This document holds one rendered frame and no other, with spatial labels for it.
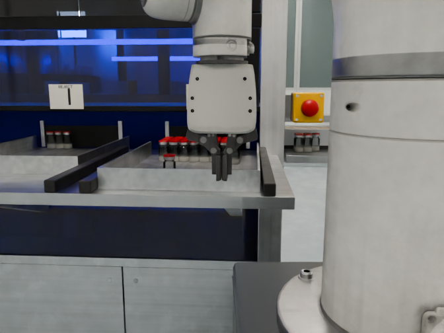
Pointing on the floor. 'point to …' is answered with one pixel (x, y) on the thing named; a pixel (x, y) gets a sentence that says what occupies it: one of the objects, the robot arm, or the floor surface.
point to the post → (272, 114)
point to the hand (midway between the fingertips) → (222, 166)
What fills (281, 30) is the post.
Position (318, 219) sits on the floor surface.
